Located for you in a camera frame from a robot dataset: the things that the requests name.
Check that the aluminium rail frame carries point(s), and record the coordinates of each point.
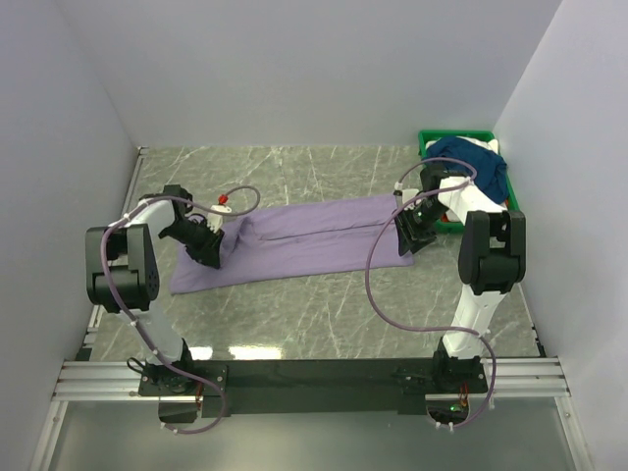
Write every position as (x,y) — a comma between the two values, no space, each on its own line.
(97,422)

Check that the dark blue t shirt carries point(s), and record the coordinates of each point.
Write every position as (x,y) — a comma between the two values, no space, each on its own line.
(471,157)

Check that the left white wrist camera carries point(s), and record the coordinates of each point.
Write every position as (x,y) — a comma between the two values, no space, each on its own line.
(219,214)

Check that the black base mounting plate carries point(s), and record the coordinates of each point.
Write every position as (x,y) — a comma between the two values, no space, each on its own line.
(272,386)

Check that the purple t shirt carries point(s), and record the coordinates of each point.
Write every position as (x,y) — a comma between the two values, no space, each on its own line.
(298,241)

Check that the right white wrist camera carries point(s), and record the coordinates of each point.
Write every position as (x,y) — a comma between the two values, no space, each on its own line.
(403,195)

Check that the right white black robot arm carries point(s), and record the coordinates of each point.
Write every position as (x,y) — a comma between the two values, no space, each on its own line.
(491,259)

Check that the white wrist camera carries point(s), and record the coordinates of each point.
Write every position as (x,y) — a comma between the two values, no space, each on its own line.
(219,214)
(403,195)

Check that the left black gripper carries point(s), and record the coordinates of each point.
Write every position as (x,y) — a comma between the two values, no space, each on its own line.
(208,252)

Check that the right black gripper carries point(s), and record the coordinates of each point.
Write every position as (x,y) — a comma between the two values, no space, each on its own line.
(419,238)

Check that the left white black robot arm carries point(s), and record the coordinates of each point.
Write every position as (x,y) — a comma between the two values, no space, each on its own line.
(122,276)

